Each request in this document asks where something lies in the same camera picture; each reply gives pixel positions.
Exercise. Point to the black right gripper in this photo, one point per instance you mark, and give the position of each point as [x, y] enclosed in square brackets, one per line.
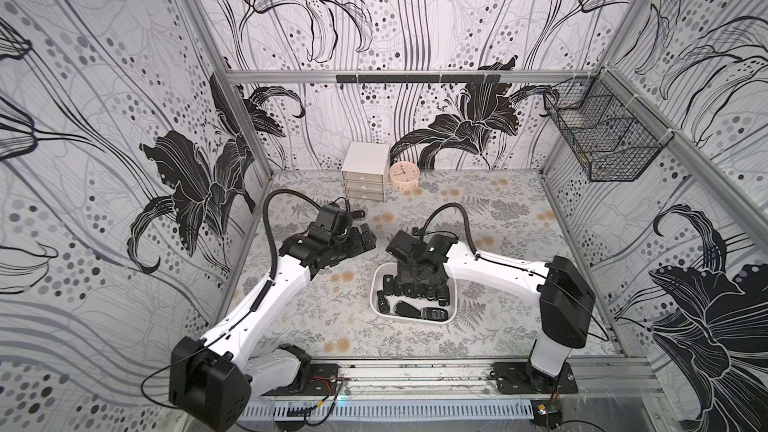
[422, 282]

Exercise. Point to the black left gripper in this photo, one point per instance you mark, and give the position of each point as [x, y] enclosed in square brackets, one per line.
[356, 246]

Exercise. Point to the white rectangular storage tray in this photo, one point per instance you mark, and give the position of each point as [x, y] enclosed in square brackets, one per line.
[390, 300]

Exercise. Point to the silver edged smart key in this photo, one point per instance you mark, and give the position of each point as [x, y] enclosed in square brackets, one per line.
[435, 314]

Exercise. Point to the black flip key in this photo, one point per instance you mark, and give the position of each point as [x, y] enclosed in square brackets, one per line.
[388, 285]
[443, 296]

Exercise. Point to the black mercedes key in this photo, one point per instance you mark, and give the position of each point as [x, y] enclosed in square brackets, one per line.
[382, 303]

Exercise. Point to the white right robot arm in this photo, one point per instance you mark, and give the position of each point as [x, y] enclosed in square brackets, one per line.
[565, 300]

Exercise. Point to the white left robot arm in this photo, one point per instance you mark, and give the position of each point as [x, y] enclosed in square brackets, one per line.
[210, 377]

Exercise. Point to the white mini drawer cabinet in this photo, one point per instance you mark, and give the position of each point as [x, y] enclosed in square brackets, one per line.
[364, 171]

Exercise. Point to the pink round alarm clock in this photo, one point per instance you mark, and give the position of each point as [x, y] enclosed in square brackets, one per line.
[404, 175]

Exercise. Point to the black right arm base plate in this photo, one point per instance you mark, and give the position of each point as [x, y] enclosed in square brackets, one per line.
[518, 378]

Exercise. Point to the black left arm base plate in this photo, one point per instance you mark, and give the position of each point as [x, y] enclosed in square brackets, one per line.
[317, 380]

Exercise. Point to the black wire wall basket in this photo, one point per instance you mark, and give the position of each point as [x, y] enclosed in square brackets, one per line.
[603, 128]

